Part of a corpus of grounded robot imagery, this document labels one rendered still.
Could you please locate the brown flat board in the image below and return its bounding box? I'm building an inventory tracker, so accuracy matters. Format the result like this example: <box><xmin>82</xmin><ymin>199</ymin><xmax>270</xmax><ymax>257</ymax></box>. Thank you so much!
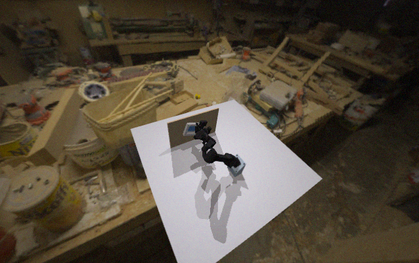
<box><xmin>167</xmin><ymin>107</ymin><xmax>219</xmax><ymax>148</ymax></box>

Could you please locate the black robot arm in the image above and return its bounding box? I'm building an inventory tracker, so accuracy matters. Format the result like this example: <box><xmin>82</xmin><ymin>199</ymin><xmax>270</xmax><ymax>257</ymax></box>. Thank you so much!
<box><xmin>196</xmin><ymin>126</ymin><xmax>241</xmax><ymax>168</ymax></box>

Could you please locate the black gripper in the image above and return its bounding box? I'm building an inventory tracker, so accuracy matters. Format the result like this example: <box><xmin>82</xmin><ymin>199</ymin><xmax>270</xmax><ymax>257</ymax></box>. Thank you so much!
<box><xmin>195</xmin><ymin>120</ymin><xmax>208</xmax><ymax>133</ymax></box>

